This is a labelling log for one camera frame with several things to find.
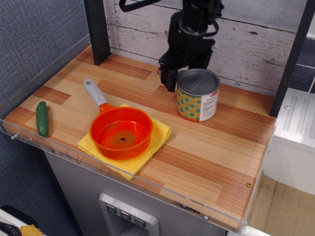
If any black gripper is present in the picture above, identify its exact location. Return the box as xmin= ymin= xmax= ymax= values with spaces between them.
xmin=158 ymin=11 xmax=215 ymax=92

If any patterned tin can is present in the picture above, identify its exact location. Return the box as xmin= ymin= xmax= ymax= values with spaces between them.
xmin=177 ymin=68 xmax=221 ymax=122

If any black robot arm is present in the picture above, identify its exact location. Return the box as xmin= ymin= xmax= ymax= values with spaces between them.
xmin=158 ymin=0 xmax=224 ymax=92

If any yellow cloth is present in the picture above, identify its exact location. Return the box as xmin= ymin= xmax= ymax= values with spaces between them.
xmin=77 ymin=118 xmax=172 ymax=180

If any clear acrylic table guard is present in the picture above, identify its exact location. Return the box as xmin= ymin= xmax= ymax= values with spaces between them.
xmin=0 ymin=36 xmax=275 ymax=233

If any white toy sink unit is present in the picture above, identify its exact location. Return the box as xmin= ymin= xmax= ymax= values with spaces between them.
xmin=262 ymin=88 xmax=315 ymax=194

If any green cucumber toy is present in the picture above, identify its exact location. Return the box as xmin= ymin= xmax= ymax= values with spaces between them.
xmin=36 ymin=101 xmax=49 ymax=137

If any grey toy fridge cabinet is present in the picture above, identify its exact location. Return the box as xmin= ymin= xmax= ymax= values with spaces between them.
xmin=45 ymin=151 xmax=227 ymax=236

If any silver dispenser panel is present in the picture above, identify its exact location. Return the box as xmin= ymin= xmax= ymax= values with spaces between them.
xmin=99 ymin=193 xmax=160 ymax=236

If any yellow tape piece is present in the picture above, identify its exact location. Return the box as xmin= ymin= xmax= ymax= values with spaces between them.
xmin=20 ymin=225 xmax=44 ymax=236

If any orange pot with grey handle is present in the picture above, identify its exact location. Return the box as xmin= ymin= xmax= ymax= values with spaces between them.
xmin=83 ymin=79 xmax=153 ymax=160

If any black left post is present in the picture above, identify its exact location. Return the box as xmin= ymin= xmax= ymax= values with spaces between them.
xmin=84 ymin=0 xmax=111 ymax=65

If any black post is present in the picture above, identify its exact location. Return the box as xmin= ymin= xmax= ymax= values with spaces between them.
xmin=269 ymin=0 xmax=315 ymax=118
xmin=84 ymin=0 xmax=111 ymax=65

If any black right post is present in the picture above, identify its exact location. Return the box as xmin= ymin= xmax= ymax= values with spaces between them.
xmin=269 ymin=0 xmax=315 ymax=118

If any black cable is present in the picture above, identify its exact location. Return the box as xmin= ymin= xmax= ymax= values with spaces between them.
xmin=0 ymin=221 xmax=22 ymax=236

